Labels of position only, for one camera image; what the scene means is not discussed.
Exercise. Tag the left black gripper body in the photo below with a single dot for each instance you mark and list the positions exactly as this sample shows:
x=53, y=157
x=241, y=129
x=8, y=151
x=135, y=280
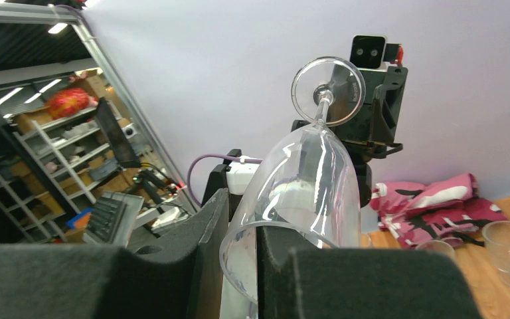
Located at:
x=364, y=139

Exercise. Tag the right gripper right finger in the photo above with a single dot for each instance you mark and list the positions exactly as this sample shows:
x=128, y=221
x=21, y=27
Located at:
x=297, y=280

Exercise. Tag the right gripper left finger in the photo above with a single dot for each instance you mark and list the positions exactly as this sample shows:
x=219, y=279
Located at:
x=176, y=276

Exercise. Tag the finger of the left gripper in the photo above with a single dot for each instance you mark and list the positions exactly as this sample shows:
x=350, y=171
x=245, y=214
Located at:
x=384, y=90

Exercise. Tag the pink camouflage cloth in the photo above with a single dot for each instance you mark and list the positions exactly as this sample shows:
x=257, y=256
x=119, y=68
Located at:
x=450, y=211

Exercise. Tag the background storage shelf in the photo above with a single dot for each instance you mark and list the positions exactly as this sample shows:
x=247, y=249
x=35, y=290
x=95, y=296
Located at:
x=64, y=143

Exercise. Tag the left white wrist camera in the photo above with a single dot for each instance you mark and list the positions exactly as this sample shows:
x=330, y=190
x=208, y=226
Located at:
x=371, y=51

